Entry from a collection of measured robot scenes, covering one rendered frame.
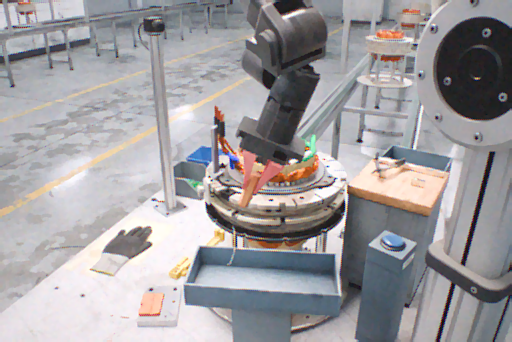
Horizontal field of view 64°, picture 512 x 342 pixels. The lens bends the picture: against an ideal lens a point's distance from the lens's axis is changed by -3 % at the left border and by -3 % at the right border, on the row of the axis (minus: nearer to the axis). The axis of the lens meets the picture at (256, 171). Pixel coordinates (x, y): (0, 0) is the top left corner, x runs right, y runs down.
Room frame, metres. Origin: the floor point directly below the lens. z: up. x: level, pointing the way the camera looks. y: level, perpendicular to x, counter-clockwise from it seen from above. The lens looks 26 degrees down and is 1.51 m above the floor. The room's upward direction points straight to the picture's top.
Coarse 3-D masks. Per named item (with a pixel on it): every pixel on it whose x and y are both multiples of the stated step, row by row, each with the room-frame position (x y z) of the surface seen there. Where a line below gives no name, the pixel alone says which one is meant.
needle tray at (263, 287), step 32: (224, 256) 0.62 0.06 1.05; (256, 256) 0.62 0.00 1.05; (288, 256) 0.61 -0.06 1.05; (320, 256) 0.60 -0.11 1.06; (192, 288) 0.52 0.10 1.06; (224, 288) 0.52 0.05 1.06; (256, 288) 0.51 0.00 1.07; (288, 288) 0.56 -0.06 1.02; (320, 288) 0.56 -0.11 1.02; (256, 320) 0.53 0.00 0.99; (288, 320) 0.52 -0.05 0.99
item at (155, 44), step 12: (156, 36) 1.24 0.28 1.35; (156, 48) 1.23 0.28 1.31; (156, 60) 1.23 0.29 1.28; (156, 72) 1.23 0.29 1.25; (156, 84) 1.23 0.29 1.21; (156, 96) 1.23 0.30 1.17; (156, 108) 1.24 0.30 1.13; (156, 120) 1.24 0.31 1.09; (168, 120) 1.24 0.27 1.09; (168, 132) 1.24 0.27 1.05; (168, 144) 1.24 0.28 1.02; (168, 156) 1.24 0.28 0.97; (168, 168) 1.23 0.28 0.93; (168, 180) 1.23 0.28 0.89; (168, 192) 1.23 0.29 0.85; (168, 204) 1.23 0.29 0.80
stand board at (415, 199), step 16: (368, 176) 0.91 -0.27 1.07; (400, 176) 0.91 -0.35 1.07; (416, 176) 0.91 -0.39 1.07; (432, 176) 0.91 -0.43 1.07; (448, 176) 0.92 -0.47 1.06; (352, 192) 0.86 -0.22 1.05; (368, 192) 0.84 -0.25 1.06; (384, 192) 0.83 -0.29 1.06; (400, 192) 0.83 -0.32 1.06; (416, 192) 0.83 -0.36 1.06; (432, 192) 0.83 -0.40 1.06; (400, 208) 0.80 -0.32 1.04; (416, 208) 0.78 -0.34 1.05; (432, 208) 0.78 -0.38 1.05
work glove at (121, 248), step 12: (132, 228) 1.09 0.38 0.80; (144, 228) 1.09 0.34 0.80; (120, 240) 1.02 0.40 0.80; (132, 240) 1.02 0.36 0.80; (144, 240) 1.04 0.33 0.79; (108, 252) 0.97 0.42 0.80; (120, 252) 0.97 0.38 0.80; (132, 252) 0.97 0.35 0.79; (96, 264) 0.93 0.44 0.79; (108, 264) 0.92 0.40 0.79; (120, 264) 0.93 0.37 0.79
